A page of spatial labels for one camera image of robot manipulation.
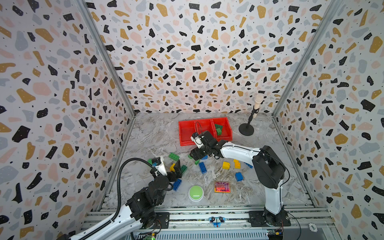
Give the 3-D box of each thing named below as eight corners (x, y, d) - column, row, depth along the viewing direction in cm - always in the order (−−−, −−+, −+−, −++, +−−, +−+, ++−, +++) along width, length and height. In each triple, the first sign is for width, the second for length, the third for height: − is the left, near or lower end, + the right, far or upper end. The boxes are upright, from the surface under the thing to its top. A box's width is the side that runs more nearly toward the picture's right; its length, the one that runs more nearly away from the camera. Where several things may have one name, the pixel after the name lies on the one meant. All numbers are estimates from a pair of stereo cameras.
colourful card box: (214, 192, 85) (214, 191, 83) (213, 182, 88) (214, 181, 87) (230, 192, 85) (231, 191, 83) (229, 182, 89) (230, 181, 87)
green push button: (188, 201, 81) (187, 200, 79) (188, 186, 87) (188, 185, 85) (204, 201, 82) (204, 200, 80) (204, 186, 87) (204, 185, 85)
